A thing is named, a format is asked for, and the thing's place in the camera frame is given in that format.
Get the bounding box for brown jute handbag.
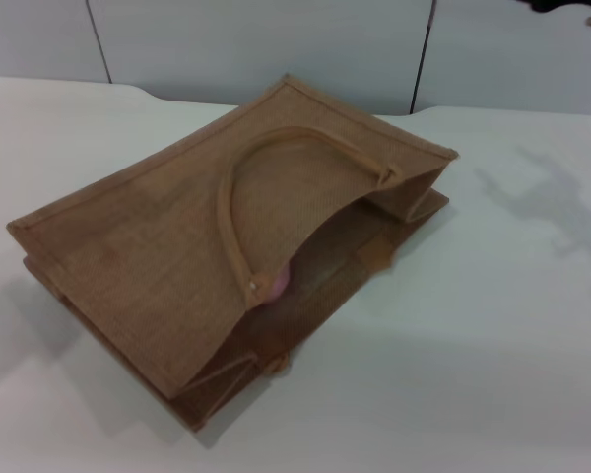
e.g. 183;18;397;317
4;73;462;436

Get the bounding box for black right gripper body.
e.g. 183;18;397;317
513;0;585;15

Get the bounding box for pink toy peach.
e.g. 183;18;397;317
267;264;293;303

